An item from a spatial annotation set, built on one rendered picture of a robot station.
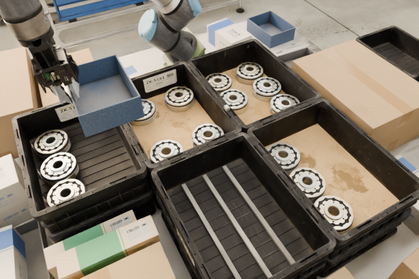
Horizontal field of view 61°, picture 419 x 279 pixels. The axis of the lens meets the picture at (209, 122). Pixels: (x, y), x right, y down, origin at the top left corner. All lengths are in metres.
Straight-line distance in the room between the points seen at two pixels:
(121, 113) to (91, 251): 0.34
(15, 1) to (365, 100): 1.02
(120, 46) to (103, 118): 2.34
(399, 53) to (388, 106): 1.09
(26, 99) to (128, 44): 1.94
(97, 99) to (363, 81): 0.88
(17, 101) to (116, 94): 0.46
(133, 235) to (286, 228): 0.39
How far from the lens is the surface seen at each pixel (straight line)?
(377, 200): 1.11
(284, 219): 1.01
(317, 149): 1.17
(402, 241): 1.23
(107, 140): 1.21
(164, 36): 1.44
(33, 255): 1.20
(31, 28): 0.78
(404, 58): 2.32
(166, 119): 1.23
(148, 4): 3.11
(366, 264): 1.15
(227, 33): 1.72
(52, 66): 0.81
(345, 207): 1.03
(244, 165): 1.09
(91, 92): 1.02
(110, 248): 0.93
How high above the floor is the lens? 1.69
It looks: 45 degrees down
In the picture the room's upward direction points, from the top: 2 degrees counter-clockwise
